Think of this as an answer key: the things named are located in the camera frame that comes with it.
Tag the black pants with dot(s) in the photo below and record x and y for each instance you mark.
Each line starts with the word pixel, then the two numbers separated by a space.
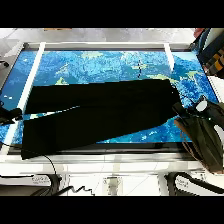
pixel 110 106

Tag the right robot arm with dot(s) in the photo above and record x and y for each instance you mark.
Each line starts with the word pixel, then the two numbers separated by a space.
pixel 202 106

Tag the heap of clothes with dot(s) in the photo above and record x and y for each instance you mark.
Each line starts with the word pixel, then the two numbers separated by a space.
pixel 213 53

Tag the dark green garment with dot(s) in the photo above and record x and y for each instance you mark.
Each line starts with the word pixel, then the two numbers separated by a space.
pixel 206 140

